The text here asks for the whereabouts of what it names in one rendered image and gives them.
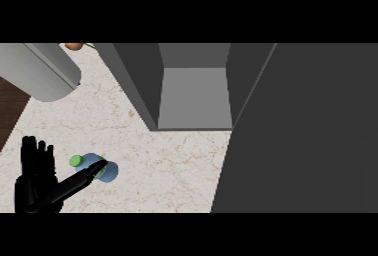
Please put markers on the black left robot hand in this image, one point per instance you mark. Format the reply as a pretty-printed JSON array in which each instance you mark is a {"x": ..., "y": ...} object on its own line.
[{"x": 36, "y": 180}]

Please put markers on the grey open cabinet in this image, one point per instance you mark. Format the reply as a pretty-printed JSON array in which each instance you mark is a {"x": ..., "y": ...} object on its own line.
[{"x": 194, "y": 96}]

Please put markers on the dark grey cabinet door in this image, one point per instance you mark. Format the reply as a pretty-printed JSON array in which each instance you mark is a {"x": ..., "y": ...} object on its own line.
[{"x": 305, "y": 133}]

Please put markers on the pale grey rounded appliance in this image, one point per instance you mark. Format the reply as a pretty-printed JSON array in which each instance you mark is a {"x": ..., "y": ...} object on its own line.
[{"x": 39, "y": 71}]

